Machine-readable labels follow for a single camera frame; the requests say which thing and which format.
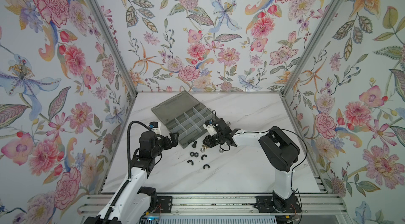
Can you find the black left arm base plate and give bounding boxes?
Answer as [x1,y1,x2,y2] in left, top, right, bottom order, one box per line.
[152,196,173,213]

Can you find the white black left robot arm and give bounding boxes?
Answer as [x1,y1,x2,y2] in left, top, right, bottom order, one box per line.
[84,131,179,224]

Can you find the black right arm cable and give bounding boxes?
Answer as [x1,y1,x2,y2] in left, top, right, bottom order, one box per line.
[281,128,309,174]

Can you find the black corrugated cable conduit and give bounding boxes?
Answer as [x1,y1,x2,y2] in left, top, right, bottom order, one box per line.
[101,120,153,224]

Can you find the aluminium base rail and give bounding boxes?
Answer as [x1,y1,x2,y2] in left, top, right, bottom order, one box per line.
[78,193,348,217]

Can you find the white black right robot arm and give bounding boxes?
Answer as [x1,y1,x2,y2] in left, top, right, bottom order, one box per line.
[203,119,302,213]

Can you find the aluminium corner frame post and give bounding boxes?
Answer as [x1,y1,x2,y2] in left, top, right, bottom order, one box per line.
[87,0,138,98]
[280,0,344,97]

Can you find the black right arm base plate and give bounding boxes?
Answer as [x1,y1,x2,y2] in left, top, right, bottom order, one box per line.
[255,194,302,213]

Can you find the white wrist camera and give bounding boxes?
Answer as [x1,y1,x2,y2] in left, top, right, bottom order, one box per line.
[149,121,161,135]
[203,120,217,137]

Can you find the aluminium corner frame post right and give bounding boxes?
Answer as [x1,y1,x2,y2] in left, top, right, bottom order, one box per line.
[280,0,344,97]

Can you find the aluminium corner frame post left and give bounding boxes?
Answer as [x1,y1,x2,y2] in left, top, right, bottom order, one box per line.
[87,0,138,98]

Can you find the grey plastic organizer box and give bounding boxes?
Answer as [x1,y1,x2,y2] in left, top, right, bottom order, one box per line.
[151,91,218,148]

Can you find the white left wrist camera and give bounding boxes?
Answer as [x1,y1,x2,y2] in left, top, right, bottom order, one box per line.
[149,121,161,135]

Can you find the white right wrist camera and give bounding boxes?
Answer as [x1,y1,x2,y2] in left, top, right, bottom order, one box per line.
[203,120,217,137]

